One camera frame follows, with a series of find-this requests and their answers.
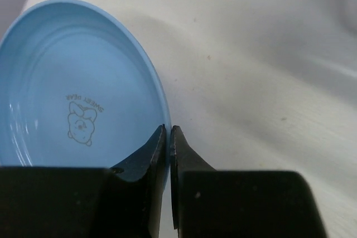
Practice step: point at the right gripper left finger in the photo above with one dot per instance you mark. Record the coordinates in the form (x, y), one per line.
(122, 201)

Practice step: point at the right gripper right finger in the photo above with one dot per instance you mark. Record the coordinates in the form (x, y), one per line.
(210, 203)

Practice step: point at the white plastic bin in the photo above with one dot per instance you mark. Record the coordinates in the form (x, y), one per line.
(345, 28)

